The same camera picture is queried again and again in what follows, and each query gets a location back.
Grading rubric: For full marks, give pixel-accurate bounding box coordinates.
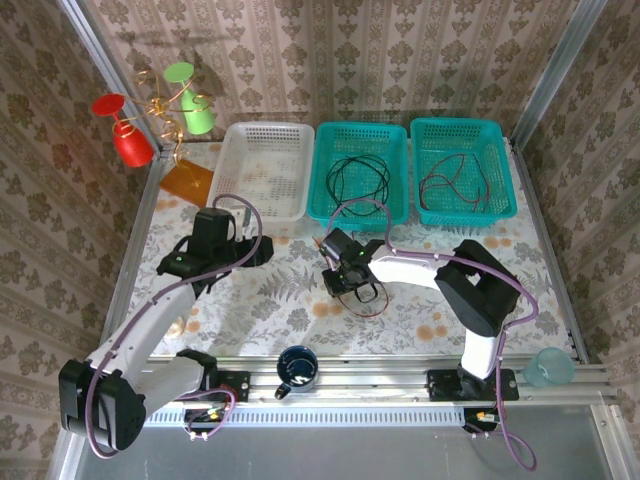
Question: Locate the thin red cable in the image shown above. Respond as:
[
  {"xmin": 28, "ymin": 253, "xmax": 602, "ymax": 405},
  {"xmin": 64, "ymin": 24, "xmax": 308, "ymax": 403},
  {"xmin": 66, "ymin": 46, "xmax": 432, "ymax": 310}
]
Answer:
[
  {"xmin": 312, "ymin": 235, "xmax": 392, "ymax": 320},
  {"xmin": 422, "ymin": 154, "xmax": 492, "ymax": 207},
  {"xmin": 418, "ymin": 153, "xmax": 492, "ymax": 212}
]

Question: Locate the white plastic basket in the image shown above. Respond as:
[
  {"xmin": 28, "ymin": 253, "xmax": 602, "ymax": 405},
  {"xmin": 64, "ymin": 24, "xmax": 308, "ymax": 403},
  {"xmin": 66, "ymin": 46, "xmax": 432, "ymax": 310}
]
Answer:
[{"xmin": 205, "ymin": 121, "xmax": 317, "ymax": 224}]

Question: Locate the dark blue mug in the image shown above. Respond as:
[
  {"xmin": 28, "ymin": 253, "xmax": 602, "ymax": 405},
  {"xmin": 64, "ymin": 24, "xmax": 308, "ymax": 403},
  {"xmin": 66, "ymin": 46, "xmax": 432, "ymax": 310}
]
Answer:
[{"xmin": 273, "ymin": 344, "xmax": 320, "ymax": 401}]

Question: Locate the teal plastic basket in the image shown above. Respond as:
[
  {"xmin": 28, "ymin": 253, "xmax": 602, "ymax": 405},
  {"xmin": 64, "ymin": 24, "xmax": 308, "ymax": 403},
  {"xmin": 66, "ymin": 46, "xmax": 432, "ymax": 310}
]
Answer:
[
  {"xmin": 305, "ymin": 121, "xmax": 411, "ymax": 226},
  {"xmin": 409, "ymin": 117, "xmax": 519, "ymax": 227}
]

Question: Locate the red plastic wine glass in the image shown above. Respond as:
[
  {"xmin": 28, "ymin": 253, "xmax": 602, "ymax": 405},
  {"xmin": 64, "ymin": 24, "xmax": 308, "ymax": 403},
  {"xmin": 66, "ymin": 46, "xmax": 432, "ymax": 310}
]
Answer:
[{"xmin": 91, "ymin": 93, "xmax": 156, "ymax": 169}]

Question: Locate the green plastic wine glass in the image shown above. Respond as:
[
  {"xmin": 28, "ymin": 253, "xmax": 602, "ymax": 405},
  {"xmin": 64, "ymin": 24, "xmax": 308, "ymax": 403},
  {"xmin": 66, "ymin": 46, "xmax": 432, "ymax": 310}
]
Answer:
[{"xmin": 163, "ymin": 61, "xmax": 217, "ymax": 135}]

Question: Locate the grey metal panel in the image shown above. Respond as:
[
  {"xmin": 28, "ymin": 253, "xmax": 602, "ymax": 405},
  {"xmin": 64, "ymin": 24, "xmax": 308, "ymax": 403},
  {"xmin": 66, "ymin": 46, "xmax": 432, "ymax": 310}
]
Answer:
[{"xmin": 49, "ymin": 404, "xmax": 640, "ymax": 480}]

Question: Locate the translucent teal cup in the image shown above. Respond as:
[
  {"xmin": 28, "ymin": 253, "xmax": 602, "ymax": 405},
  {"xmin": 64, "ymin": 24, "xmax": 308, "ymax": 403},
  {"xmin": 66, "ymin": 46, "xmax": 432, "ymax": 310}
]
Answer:
[{"xmin": 523, "ymin": 347, "xmax": 577, "ymax": 388}]

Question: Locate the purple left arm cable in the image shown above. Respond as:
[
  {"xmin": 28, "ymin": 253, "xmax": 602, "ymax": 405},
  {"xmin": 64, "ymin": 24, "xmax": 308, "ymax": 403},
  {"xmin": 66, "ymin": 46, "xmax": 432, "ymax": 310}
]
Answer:
[{"xmin": 85, "ymin": 193, "xmax": 265, "ymax": 460}]

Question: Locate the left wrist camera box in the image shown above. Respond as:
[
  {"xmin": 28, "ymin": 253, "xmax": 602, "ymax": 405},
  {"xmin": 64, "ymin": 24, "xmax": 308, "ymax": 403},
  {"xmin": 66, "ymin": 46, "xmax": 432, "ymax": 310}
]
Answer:
[{"xmin": 230, "ymin": 206, "xmax": 252, "ymax": 242}]

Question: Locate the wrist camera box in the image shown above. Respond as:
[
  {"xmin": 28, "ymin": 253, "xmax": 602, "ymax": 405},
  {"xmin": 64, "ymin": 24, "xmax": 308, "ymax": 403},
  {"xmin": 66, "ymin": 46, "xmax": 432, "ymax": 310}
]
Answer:
[
  {"xmin": 318, "ymin": 227, "xmax": 347, "ymax": 257},
  {"xmin": 230, "ymin": 206, "xmax": 252, "ymax": 242}
]

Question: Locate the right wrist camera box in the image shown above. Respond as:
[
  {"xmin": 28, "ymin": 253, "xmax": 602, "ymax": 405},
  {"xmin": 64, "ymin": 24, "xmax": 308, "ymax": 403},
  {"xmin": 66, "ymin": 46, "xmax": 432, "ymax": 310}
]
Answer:
[{"xmin": 318, "ymin": 227, "xmax": 347, "ymax": 257}]

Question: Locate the gold wire stand amber base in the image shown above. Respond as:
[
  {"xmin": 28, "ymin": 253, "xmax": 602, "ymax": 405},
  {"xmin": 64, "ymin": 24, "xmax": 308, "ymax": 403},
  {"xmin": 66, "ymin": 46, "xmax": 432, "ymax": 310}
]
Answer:
[{"xmin": 130, "ymin": 69, "xmax": 217, "ymax": 207}]

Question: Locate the aluminium mounting rail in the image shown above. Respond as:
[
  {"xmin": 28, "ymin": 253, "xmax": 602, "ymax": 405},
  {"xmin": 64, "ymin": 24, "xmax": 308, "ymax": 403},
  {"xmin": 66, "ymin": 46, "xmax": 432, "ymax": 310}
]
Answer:
[{"xmin": 74, "ymin": 355, "xmax": 617, "ymax": 401}]

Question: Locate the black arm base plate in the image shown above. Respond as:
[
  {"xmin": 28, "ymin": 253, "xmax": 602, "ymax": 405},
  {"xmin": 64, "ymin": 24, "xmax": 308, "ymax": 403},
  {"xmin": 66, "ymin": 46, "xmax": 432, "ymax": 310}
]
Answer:
[
  {"xmin": 160, "ymin": 370, "xmax": 251, "ymax": 404},
  {"xmin": 427, "ymin": 368, "xmax": 520, "ymax": 403}
]

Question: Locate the slotted white cable duct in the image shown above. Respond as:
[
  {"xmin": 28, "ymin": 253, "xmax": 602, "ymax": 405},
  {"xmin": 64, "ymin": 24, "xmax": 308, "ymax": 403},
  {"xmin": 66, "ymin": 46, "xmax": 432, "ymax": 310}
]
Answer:
[{"xmin": 87, "ymin": 405, "xmax": 466, "ymax": 426}]

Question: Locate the aluminium frame post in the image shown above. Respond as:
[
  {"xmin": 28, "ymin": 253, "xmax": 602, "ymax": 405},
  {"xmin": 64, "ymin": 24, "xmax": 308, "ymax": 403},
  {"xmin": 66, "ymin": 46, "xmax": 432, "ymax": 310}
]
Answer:
[
  {"xmin": 510, "ymin": 0, "xmax": 610, "ymax": 149},
  {"xmin": 57, "ymin": 0, "xmax": 174, "ymax": 159}
]

